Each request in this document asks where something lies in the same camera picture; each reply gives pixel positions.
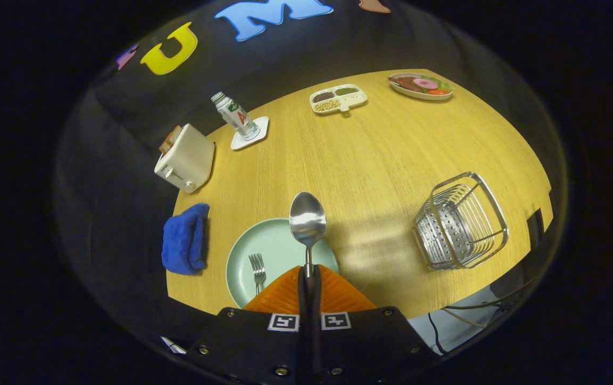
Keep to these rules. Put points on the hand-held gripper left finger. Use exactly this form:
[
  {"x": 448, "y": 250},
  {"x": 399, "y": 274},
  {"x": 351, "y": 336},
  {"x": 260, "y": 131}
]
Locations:
[{"x": 303, "y": 321}]

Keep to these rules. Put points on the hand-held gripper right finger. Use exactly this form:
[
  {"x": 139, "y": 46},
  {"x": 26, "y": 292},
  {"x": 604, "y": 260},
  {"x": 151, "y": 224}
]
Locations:
[{"x": 317, "y": 321}]

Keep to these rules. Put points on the pale green plate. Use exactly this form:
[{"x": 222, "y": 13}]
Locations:
[{"x": 277, "y": 246}]

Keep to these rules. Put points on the blue folded towel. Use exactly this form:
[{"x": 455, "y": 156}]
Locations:
[{"x": 183, "y": 240}]

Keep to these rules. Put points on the white square coaster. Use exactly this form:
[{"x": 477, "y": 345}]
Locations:
[{"x": 261, "y": 128}]

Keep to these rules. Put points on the white toaster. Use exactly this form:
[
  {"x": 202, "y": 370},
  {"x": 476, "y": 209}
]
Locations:
[{"x": 189, "y": 158}]

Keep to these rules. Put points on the small white drink bottle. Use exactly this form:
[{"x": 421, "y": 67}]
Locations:
[{"x": 234, "y": 115}]

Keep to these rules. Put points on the white divided snack tray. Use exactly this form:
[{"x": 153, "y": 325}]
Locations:
[{"x": 338, "y": 99}]

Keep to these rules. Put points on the brown toast slices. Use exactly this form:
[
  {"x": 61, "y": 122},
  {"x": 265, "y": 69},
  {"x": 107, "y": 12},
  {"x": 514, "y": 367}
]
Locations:
[{"x": 169, "y": 140}]

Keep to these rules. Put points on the white plate with food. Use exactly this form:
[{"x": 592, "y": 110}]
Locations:
[{"x": 419, "y": 85}]

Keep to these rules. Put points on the black table bracket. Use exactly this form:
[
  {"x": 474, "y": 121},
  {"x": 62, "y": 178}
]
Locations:
[{"x": 535, "y": 227}]

